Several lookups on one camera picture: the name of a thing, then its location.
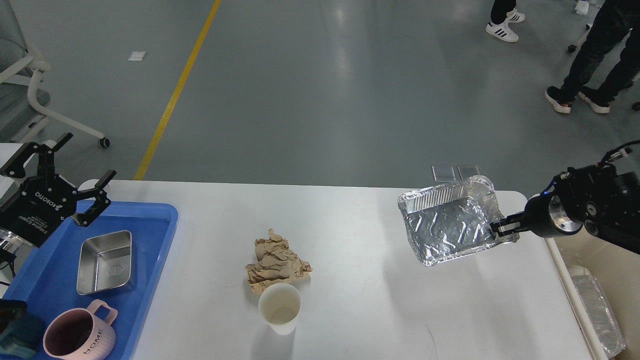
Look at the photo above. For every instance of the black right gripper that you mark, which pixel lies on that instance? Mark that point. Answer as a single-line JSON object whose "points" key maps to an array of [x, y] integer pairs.
{"points": [[544, 215]]}

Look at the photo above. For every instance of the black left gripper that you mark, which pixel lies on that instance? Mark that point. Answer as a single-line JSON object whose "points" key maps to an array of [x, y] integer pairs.
{"points": [[43, 201]]}

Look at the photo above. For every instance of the aluminium foil tray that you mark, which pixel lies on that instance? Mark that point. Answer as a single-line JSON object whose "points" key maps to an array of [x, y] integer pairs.
{"points": [[452, 220]]}

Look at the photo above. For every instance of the stainless steel rectangular container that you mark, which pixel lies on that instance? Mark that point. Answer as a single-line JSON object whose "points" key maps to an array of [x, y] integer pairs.
{"points": [[106, 265]]}

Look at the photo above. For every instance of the pink HOME mug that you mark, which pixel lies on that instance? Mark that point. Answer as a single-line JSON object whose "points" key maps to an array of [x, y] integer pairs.
{"points": [[82, 333]]}

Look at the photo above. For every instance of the white paper cup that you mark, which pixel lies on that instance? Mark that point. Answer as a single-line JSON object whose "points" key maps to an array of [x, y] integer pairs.
{"points": [[279, 306]]}

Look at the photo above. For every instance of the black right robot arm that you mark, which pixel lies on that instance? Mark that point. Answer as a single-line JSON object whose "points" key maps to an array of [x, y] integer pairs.
{"points": [[595, 198]]}

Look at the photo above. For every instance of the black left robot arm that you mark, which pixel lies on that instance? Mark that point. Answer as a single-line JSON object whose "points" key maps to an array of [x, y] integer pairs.
{"points": [[11, 244]]}

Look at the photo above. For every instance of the white side table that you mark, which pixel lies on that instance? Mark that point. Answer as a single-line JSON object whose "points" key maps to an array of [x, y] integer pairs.
{"points": [[10, 151]]}

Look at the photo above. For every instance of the clear floor plate right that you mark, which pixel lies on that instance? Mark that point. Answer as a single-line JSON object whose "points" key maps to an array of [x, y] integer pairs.
{"points": [[467, 171]]}

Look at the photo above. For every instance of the clear floor plate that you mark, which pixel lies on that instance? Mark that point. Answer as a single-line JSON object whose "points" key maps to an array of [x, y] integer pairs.
{"points": [[467, 171], [444, 174]]}

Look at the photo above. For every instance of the clear floor plate left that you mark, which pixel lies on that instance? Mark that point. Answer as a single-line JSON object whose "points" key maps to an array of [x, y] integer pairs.
{"points": [[444, 174]]}

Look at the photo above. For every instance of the blue plastic tray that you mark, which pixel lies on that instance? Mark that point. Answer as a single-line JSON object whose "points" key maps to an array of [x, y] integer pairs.
{"points": [[47, 280]]}

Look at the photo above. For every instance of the beige plastic bin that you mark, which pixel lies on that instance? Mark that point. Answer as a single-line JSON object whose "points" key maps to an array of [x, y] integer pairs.
{"points": [[617, 271]]}

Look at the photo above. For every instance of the teal yellow cup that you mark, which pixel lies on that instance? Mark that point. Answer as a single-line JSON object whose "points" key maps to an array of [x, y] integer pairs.
{"points": [[21, 331]]}

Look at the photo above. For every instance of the person with white sneakers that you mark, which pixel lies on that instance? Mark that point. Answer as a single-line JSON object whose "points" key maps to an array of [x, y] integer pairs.
{"points": [[502, 14]]}

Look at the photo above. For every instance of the crumpled brown paper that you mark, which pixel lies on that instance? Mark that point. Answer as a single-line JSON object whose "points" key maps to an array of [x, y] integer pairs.
{"points": [[275, 263]]}

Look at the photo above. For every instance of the person in dark jeans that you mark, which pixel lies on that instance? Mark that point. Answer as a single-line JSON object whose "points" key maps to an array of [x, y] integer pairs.
{"points": [[615, 21]]}

